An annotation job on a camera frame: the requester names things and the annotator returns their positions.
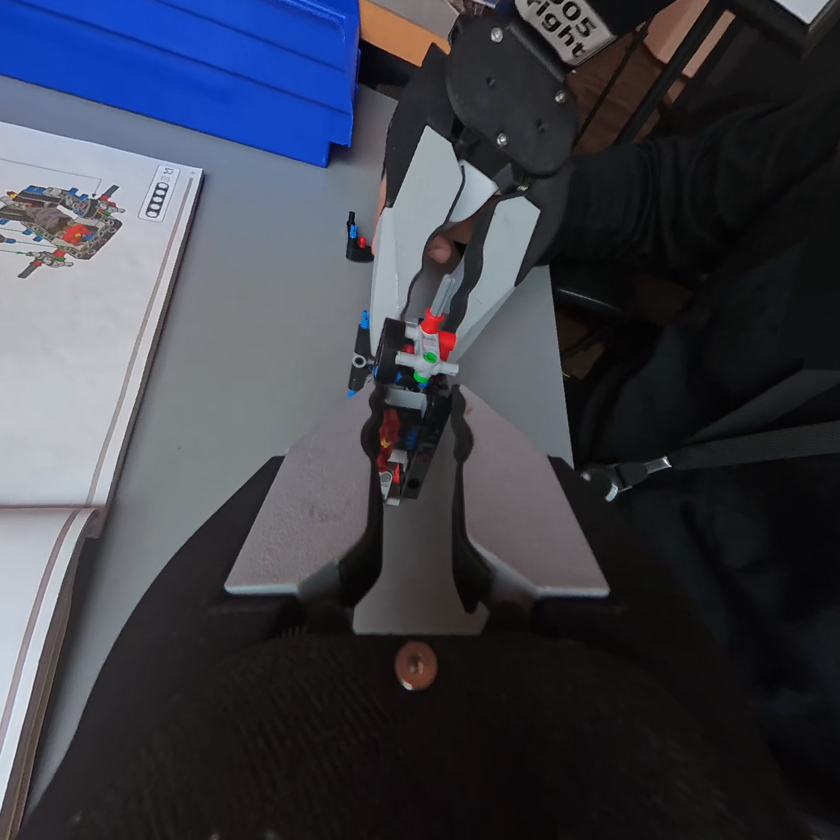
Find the white instruction booklet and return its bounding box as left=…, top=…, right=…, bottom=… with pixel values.
left=0, top=121, right=204, bottom=834

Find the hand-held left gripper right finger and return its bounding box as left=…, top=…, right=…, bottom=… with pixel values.
left=449, top=384, right=611, bottom=614

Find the person's right hand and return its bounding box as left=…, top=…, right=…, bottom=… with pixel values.
left=423, top=217, right=476, bottom=266

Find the blue plastic bin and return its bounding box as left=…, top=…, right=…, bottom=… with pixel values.
left=0, top=0, right=362, bottom=168

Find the black strap with metal buckle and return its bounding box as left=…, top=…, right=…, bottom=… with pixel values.
left=581, top=420, right=840, bottom=503

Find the person's right forearm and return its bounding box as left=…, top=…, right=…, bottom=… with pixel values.
left=551, top=66, right=840, bottom=283

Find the small black lego subassembly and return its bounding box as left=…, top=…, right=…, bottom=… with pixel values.
left=344, top=210, right=374, bottom=263

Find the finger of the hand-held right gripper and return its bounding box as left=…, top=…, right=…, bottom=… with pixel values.
left=451, top=193, right=542, bottom=361
left=369, top=125, right=466, bottom=349

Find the black lego frame assembly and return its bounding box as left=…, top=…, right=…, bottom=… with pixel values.
left=346, top=274, right=460, bottom=508

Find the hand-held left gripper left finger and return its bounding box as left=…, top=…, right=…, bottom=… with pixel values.
left=224, top=387, right=385, bottom=608

